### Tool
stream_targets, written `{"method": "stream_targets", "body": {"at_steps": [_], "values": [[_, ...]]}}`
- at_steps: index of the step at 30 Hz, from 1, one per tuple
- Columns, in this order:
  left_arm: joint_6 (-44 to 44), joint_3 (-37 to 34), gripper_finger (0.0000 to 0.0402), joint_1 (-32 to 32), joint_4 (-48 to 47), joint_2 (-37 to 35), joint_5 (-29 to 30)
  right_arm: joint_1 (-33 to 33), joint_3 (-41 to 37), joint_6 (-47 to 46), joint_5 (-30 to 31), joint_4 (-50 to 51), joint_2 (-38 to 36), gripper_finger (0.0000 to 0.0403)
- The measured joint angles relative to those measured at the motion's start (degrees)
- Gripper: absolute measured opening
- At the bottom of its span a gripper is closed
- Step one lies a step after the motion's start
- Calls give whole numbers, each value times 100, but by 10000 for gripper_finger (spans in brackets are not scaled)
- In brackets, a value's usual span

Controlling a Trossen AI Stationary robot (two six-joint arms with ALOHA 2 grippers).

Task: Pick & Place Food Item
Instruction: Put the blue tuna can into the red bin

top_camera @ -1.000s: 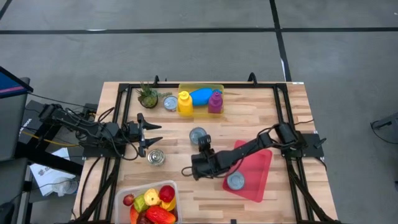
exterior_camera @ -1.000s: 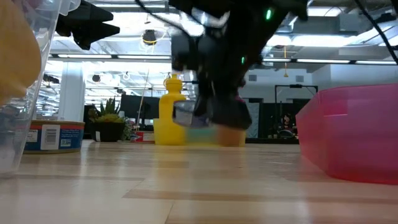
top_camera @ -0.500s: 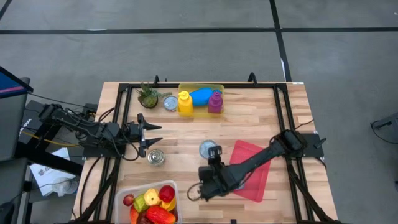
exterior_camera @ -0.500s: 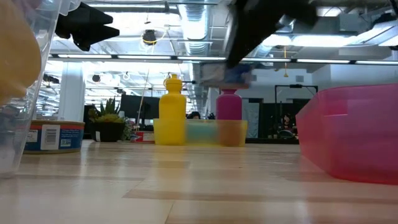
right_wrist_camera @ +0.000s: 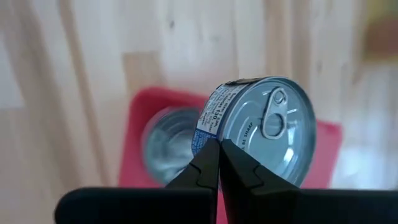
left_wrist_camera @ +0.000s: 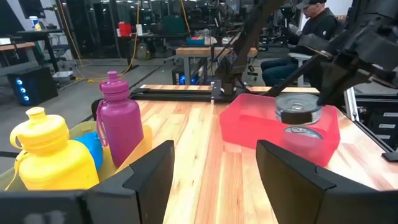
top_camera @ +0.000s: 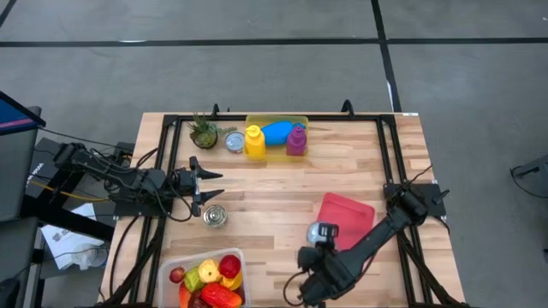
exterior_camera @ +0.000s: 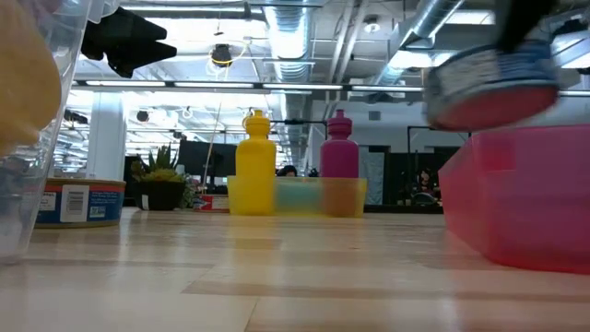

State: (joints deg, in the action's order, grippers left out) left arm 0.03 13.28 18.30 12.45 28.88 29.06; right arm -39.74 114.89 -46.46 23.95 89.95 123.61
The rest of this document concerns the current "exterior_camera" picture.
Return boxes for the yellow plastic bottle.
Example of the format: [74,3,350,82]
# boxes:
[235,109,278,217]

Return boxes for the black ceiling device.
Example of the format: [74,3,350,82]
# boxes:
[210,42,234,68]

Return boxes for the white pillar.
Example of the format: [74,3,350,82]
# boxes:
[86,91,128,181]

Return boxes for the pink translucent plastic bin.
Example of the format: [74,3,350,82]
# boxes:
[437,123,590,277]

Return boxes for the clear plastic bin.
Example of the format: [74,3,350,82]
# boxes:
[0,0,122,265]

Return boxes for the black computer monitor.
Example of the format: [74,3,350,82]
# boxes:
[178,139,240,180]

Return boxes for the potted succulent plant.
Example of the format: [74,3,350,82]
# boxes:
[130,144,197,212]

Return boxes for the silver air duct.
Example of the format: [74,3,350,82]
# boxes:
[265,0,314,84]
[368,0,465,89]

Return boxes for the yellow translucent plastic bin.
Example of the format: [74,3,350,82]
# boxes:
[226,175,369,219]

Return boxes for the purple plastic bottle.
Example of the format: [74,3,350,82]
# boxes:
[319,109,360,218]

